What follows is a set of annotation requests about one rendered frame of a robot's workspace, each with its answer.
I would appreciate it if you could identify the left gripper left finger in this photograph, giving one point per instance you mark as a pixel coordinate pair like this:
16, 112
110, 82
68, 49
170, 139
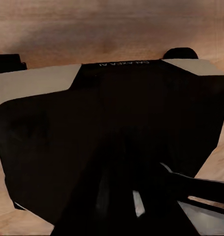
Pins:
76, 218

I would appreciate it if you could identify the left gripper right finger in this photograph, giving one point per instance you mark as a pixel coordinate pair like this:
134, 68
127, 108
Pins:
165, 216

